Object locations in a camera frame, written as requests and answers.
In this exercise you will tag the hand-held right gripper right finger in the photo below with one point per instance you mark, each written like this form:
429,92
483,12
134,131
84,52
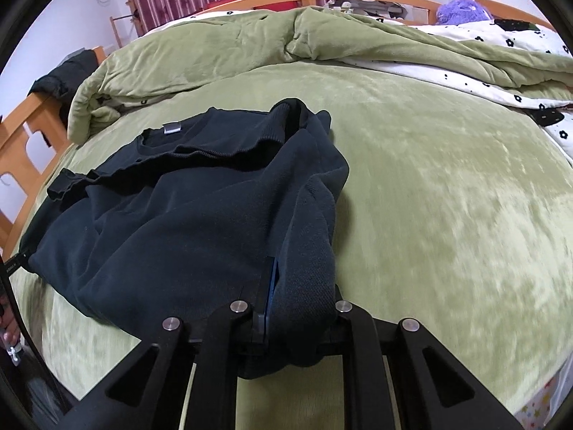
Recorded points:
358,349

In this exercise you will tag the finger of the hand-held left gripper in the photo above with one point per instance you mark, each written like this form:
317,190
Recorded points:
15,265

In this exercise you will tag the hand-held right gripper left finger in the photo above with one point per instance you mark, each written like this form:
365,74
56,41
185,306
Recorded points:
271,282

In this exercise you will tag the black sweatshirt with white print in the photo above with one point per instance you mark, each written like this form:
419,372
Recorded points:
179,233

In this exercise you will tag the person's left hand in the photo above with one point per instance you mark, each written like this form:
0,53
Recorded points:
10,327

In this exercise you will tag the star printed cloth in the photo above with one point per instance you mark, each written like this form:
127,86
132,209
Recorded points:
539,394

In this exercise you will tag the black jacket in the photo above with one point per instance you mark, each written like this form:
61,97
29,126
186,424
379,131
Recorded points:
62,76

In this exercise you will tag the green quilt with floral lining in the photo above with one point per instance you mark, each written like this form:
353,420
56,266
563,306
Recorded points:
201,53

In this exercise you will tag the wooden coat rack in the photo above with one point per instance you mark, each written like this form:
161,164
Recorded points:
117,27

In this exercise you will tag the red chair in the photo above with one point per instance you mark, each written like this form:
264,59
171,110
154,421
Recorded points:
221,3

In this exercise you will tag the white floral pillow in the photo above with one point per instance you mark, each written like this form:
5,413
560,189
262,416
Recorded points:
559,134

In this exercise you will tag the purple plush toy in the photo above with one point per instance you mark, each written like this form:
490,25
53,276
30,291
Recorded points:
463,11

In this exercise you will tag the wooden bed frame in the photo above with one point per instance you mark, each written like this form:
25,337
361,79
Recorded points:
27,143

